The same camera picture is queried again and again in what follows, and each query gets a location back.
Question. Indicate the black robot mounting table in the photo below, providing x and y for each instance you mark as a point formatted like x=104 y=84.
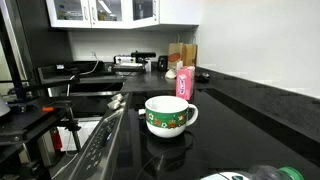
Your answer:
x=20 y=129

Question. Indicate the white crumpled napkin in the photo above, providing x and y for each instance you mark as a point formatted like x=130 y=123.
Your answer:
x=170 y=74

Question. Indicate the red handled clamp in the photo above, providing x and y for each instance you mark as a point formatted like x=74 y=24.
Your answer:
x=57 y=143

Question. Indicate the small black box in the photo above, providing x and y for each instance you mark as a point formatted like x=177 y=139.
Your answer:
x=162 y=63

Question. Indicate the brown paper bag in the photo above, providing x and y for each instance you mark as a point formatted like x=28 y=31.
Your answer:
x=182 y=52

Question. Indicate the white wall cabinet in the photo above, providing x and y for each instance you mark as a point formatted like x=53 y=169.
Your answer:
x=123 y=14

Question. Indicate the stove control panel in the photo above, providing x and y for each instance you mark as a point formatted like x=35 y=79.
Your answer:
x=94 y=162

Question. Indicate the pink sweetener box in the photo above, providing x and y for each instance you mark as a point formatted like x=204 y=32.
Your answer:
x=185 y=82

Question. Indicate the white green festive mug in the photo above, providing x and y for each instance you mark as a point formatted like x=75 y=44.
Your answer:
x=169 y=116

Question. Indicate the clear bottle green cap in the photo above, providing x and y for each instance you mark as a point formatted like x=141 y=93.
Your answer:
x=261 y=172

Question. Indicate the silver black toaster appliance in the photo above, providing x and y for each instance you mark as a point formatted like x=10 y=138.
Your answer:
x=136 y=62

